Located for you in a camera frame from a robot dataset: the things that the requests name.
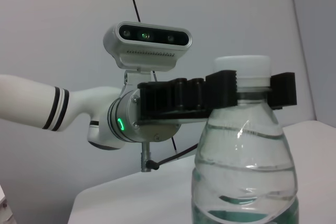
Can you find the beige box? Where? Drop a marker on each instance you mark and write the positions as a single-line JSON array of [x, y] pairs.
[[4, 208]]

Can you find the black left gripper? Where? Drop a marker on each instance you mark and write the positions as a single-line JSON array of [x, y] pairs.
[[157, 100]]

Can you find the clear water bottle green label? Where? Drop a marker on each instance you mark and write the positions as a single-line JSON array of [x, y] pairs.
[[244, 155]]

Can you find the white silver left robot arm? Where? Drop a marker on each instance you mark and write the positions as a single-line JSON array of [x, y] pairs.
[[31, 98]]

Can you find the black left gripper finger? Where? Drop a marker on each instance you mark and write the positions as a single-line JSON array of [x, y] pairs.
[[284, 90]]

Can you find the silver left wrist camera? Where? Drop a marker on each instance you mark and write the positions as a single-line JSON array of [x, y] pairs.
[[147, 51]]

